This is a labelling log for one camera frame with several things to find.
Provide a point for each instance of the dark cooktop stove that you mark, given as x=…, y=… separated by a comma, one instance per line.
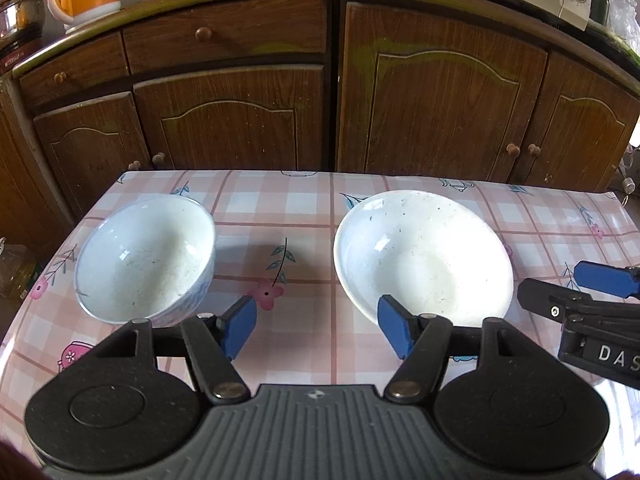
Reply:
x=20, y=55

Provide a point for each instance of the wooden drawer cabinet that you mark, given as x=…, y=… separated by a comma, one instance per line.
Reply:
x=225, y=110

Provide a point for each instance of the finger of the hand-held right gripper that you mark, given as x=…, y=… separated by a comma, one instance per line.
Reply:
x=605, y=280
x=545, y=296

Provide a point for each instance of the pink checked plastic tablecloth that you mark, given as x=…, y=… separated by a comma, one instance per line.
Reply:
x=300, y=220

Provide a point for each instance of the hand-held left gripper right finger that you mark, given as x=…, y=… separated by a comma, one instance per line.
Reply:
x=395, y=327

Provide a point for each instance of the small blue-patterned ceramic bowl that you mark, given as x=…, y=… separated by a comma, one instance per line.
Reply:
x=145, y=260

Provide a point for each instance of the wooden single-door cabinet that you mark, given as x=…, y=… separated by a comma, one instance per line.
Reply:
x=25, y=160

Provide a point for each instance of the clear plastic bag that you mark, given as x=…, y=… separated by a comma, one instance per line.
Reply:
x=625, y=15

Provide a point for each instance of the clear cooking oil bottle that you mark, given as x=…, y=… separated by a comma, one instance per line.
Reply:
x=17, y=270

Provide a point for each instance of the large white ceramic bowl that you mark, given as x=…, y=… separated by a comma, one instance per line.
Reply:
x=425, y=255

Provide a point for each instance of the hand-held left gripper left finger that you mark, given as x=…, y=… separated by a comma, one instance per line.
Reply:
x=240, y=327

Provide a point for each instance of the steel cooking pot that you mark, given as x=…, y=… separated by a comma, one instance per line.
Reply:
x=25, y=12

